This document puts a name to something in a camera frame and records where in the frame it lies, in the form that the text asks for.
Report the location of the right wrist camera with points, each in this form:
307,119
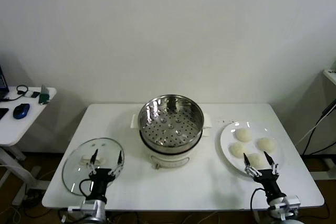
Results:
291,203

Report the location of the green box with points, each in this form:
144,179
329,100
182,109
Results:
44,96

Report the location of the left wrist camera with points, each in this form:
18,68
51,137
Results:
78,208

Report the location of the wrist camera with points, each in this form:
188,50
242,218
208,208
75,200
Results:
291,203
78,208

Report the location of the white side table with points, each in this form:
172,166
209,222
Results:
26,121

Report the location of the glass pot lid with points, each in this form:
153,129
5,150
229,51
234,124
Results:
76,166

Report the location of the small dark device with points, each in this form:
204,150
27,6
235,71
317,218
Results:
35,94

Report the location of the blue computer mouse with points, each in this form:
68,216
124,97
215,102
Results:
21,110

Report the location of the white shelf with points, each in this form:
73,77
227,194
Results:
331,75

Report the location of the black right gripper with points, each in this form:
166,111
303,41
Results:
269,182

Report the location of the dark laptop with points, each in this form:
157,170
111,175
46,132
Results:
2,82

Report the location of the white round plate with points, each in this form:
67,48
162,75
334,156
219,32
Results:
228,140

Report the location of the white electric cooking pot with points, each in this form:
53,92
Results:
170,160

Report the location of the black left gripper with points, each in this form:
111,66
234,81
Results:
99,182

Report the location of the perforated steel steamer basket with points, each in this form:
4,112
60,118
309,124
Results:
170,119

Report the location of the black flat phone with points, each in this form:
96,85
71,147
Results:
3,113

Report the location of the white steamed baozi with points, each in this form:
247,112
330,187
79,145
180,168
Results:
267,145
243,134
256,160
237,150

